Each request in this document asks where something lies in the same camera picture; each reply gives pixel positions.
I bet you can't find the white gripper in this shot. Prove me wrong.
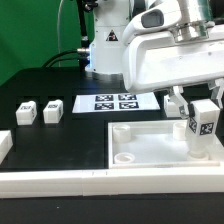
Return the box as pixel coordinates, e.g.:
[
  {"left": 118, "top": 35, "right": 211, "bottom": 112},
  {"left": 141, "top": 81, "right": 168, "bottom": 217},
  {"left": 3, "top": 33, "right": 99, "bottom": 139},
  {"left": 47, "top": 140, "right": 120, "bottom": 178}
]
[{"left": 122, "top": 8, "right": 224, "bottom": 119}]

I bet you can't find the white square tabletop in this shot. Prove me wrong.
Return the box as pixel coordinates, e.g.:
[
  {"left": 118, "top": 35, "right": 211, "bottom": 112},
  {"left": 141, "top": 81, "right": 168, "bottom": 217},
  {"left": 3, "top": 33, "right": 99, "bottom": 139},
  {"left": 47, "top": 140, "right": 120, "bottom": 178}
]
[{"left": 108, "top": 120, "right": 224, "bottom": 169}]

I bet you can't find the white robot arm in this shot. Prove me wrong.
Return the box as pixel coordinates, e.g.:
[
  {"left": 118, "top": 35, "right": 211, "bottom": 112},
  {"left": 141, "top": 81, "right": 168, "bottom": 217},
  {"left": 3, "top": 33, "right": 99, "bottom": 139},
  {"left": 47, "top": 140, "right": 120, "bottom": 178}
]
[{"left": 85, "top": 0, "right": 224, "bottom": 118}]

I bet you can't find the white marker sheet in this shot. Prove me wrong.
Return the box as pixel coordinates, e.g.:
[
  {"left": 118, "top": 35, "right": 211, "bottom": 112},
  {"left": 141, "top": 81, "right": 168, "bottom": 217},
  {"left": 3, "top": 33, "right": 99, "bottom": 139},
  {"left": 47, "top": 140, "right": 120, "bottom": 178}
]
[{"left": 72, "top": 93, "right": 160, "bottom": 113}]

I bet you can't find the white front fence bar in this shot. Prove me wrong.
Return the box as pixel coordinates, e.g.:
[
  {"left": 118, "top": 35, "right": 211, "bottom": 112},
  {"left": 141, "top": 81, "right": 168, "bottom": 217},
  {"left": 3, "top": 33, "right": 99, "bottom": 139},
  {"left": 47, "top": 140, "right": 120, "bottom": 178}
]
[{"left": 0, "top": 166, "right": 224, "bottom": 198}]

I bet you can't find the white fence bar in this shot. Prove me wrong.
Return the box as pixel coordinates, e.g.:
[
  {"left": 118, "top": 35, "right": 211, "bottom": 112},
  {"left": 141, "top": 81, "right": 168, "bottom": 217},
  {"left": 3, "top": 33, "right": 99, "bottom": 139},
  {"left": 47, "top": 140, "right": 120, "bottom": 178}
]
[
  {"left": 0, "top": 130, "right": 13, "bottom": 164},
  {"left": 0, "top": 166, "right": 224, "bottom": 198}
]

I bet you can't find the white left fence bar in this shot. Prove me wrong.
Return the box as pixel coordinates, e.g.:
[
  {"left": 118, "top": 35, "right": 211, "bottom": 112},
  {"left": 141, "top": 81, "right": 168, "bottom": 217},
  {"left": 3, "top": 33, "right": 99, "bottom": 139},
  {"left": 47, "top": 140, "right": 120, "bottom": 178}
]
[{"left": 0, "top": 130, "right": 13, "bottom": 164}]

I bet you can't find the black cable bundle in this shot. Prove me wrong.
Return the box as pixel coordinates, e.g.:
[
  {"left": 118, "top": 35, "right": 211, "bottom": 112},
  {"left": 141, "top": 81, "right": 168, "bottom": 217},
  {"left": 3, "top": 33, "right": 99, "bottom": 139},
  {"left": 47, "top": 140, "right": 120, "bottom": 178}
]
[{"left": 41, "top": 49, "right": 91, "bottom": 69}]

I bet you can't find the white thin cable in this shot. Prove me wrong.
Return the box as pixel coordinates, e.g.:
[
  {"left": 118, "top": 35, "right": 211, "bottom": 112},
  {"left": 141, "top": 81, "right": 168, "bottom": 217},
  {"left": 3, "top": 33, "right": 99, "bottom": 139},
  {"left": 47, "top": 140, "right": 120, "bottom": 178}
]
[{"left": 56, "top": 0, "right": 66, "bottom": 68}]

